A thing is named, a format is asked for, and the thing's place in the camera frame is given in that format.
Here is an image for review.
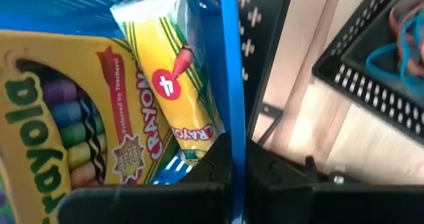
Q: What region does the Crayola crayon box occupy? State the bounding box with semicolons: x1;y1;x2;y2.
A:
0;30;180;224

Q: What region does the teal coil wristband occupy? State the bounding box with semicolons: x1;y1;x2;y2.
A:
365;43;408;80

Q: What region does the blue plastic basket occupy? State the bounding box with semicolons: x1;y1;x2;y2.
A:
0;0;246;224

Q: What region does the orange coil wristband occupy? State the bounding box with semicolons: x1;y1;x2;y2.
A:
388;0;424;36

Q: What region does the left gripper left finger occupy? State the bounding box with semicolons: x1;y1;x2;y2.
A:
58;133;233;224

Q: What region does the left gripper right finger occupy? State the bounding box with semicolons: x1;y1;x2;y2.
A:
244;139;424;224

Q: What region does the black plastic basket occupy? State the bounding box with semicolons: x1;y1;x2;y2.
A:
312;0;424;146

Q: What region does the small yellow crayon pack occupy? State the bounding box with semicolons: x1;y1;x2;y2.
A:
110;0;226;167

